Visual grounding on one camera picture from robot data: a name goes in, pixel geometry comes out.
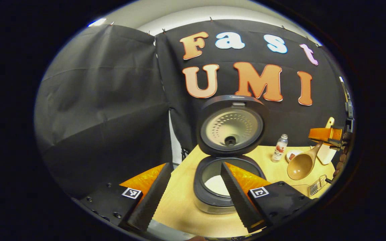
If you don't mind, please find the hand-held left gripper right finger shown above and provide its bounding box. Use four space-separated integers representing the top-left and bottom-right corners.
220 162 314 234

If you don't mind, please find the wire chopstick holder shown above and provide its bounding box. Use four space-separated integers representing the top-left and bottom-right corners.
308 174 328 197

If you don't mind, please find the black backdrop cloth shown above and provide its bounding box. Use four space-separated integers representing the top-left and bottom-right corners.
34 18 352 198

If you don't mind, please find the black rice cooker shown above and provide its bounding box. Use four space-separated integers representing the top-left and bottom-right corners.
193 95 270 215

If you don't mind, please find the wooden spoon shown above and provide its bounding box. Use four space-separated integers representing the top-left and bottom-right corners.
287 141 324 181

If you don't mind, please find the small clear drink bottle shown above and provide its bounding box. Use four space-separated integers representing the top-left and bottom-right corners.
271 134 288 163

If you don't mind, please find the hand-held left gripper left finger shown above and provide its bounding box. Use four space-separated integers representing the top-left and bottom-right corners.
79 162 173 235

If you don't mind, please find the heap of white rice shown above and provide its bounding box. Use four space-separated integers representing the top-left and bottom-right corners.
204 175 231 197

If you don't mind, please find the round white plate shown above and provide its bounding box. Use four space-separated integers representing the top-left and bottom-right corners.
286 150 305 163

